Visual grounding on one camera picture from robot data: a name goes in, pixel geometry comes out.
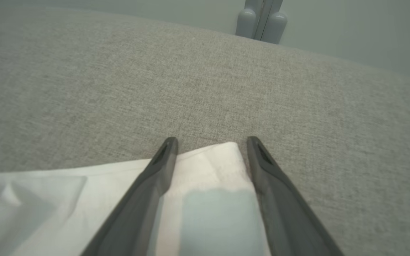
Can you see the grey partition post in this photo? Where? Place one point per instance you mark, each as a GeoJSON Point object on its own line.
{"type": "Point", "coordinates": [262, 21]}

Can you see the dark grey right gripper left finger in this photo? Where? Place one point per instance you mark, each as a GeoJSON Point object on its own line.
{"type": "Point", "coordinates": [137, 209]}

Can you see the red basketball jersey white trim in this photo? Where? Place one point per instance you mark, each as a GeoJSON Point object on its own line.
{"type": "Point", "coordinates": [208, 199]}

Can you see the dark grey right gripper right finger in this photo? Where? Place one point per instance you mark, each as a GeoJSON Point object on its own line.
{"type": "Point", "coordinates": [287, 209]}

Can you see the grey fabric sofa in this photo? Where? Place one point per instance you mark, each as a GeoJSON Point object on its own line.
{"type": "Point", "coordinates": [119, 89]}

